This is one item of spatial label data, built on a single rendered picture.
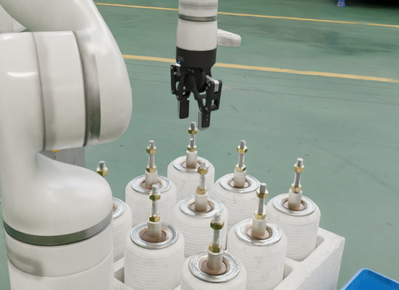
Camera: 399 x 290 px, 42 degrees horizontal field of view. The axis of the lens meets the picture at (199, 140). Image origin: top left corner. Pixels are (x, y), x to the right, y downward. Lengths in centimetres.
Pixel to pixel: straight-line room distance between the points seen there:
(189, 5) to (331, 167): 93
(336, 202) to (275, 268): 69
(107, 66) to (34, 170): 10
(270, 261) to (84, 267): 44
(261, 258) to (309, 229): 13
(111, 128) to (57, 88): 5
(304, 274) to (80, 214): 55
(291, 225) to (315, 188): 66
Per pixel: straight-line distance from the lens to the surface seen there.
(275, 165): 167
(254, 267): 84
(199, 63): 95
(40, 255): 44
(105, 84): 39
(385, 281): 106
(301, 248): 95
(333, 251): 98
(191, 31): 94
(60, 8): 49
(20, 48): 39
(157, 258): 80
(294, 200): 93
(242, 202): 97
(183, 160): 107
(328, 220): 142
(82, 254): 45
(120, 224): 88
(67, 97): 38
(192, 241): 90
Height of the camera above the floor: 72
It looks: 23 degrees down
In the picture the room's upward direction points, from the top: 3 degrees clockwise
